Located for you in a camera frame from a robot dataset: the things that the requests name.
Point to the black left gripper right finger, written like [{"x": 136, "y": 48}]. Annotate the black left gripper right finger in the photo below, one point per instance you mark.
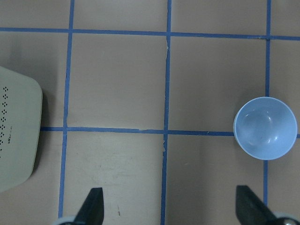
[{"x": 250, "y": 210}]

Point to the cream silver toaster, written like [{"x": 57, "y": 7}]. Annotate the cream silver toaster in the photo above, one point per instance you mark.
[{"x": 20, "y": 118}]

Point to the blue bowl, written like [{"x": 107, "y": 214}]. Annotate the blue bowl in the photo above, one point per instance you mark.
[{"x": 265, "y": 128}]

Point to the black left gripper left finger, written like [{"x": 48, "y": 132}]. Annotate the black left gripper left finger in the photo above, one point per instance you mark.
[{"x": 92, "y": 210}]

